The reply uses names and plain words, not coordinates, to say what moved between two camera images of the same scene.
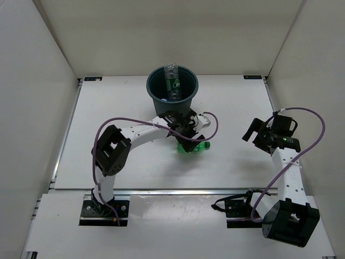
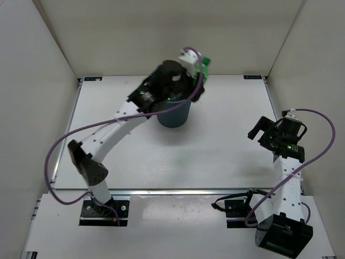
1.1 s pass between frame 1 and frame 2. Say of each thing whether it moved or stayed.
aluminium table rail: stayed
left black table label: stayed
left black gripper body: moved
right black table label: stayed
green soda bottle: moved
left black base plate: stayed
